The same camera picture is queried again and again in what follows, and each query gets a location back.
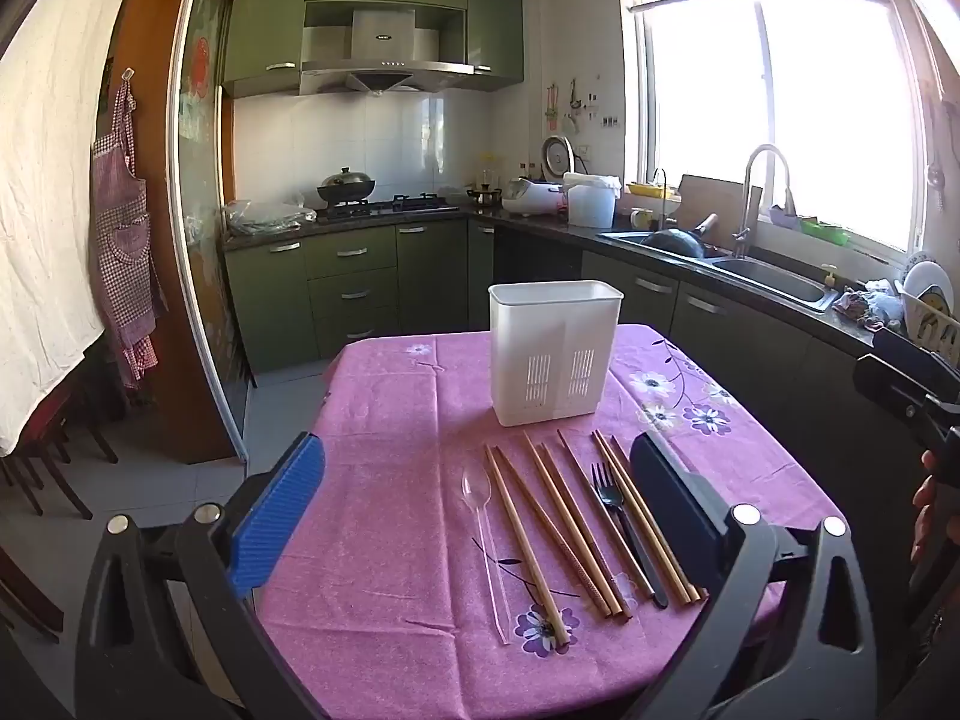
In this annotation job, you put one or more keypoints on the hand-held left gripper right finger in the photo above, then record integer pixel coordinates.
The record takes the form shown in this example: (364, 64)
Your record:
(675, 499)

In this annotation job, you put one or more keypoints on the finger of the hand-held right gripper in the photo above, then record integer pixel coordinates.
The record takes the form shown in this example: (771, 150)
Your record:
(922, 356)
(889, 382)

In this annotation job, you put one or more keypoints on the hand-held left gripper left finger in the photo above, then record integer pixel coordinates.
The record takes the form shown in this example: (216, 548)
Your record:
(277, 525)

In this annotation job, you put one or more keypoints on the wooden chopstick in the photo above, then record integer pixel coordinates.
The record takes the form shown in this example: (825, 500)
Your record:
(578, 465)
(645, 525)
(519, 540)
(569, 525)
(532, 540)
(625, 465)
(584, 525)

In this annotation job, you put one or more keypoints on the black plastic fork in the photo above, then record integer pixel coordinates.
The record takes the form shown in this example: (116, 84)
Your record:
(602, 484)

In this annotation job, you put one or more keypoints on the clear plastic spoon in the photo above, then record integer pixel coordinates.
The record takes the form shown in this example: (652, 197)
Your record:
(475, 486)

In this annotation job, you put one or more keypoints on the white plastic utensil holder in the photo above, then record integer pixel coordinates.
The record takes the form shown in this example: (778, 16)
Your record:
(525, 330)

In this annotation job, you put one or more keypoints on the person's right hand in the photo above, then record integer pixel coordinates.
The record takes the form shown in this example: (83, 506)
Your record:
(926, 502)

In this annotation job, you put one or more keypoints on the dish rack with plates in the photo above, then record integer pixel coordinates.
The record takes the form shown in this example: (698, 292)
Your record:
(926, 285)

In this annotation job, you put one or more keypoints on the pink floral tablecloth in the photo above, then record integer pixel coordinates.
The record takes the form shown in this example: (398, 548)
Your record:
(405, 465)

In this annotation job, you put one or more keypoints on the steel double sink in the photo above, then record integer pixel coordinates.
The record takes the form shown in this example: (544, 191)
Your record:
(780, 285)

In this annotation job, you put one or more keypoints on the green basin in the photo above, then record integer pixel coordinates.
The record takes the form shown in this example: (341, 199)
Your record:
(825, 231)

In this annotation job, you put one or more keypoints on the steel faucet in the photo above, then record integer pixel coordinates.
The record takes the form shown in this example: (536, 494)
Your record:
(750, 187)

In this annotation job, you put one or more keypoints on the dark wooden chair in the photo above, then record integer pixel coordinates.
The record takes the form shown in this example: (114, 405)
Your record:
(45, 465)

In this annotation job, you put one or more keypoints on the wooden cutting board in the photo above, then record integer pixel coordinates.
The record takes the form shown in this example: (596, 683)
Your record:
(712, 199)

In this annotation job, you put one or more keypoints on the green lower cabinets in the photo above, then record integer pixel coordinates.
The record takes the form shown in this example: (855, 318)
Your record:
(352, 277)

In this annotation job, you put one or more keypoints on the green cabinets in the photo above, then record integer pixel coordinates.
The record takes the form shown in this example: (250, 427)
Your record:
(352, 277)
(262, 30)

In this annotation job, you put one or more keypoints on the kitchen window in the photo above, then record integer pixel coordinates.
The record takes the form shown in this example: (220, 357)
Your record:
(825, 105)

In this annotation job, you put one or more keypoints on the ceramic mug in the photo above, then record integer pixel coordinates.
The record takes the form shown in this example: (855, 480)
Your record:
(640, 219)

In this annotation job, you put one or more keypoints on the white plastic bucket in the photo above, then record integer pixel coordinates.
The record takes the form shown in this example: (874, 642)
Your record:
(591, 202)

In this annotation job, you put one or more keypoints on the yellow tray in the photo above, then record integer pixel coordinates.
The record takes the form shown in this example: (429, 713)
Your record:
(649, 189)

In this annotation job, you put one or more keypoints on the clear plastic bag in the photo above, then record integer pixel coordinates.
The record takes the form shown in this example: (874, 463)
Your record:
(262, 216)

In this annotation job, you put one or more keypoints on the checkered apron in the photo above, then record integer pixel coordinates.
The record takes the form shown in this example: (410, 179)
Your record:
(120, 240)

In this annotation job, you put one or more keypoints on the glass sliding door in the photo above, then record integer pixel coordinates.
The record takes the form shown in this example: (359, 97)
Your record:
(202, 202)

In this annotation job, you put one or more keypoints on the white rice cooker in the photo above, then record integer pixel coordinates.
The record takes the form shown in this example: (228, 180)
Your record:
(529, 199)

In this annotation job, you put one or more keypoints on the black gas stove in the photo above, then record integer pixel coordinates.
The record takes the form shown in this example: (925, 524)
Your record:
(405, 205)

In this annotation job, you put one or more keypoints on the black wok with lid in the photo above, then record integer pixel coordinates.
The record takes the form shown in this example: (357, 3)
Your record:
(346, 184)

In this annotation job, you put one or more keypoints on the small dark pot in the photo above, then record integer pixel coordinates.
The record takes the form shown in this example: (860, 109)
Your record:
(486, 196)

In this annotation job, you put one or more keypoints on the round white cooker lid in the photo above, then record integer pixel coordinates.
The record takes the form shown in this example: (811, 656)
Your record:
(559, 157)

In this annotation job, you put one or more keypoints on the white hanging sheet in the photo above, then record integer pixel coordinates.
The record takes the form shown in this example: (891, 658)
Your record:
(45, 202)

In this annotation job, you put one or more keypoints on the hanging kitchen utensil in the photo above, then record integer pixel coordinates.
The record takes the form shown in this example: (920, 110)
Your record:
(552, 101)
(574, 101)

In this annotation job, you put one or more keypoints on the green upper cabinets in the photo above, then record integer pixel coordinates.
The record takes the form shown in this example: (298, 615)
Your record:
(262, 30)

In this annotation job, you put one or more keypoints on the steel range hood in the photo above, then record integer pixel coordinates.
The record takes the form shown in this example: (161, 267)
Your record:
(382, 34)

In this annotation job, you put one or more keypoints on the wooden door frame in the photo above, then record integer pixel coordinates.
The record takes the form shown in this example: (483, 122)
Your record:
(154, 52)

